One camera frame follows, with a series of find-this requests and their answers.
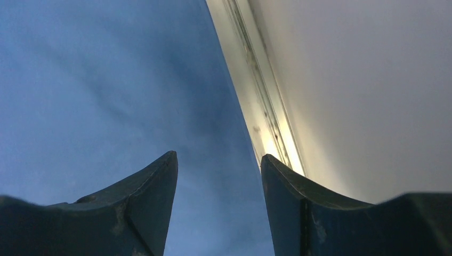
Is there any aluminium frame rail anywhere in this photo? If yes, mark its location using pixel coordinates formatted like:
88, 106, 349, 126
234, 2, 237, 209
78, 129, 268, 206
206, 0, 305, 175

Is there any blue surgical drape cloth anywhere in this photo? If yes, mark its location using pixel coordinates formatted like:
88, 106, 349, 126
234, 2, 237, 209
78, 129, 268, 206
1, 1, 273, 255

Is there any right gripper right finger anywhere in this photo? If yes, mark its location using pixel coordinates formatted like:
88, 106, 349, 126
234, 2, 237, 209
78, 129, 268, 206
261, 154, 451, 255

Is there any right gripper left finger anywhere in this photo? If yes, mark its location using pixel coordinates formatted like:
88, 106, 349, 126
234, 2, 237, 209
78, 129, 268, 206
1, 151, 178, 255

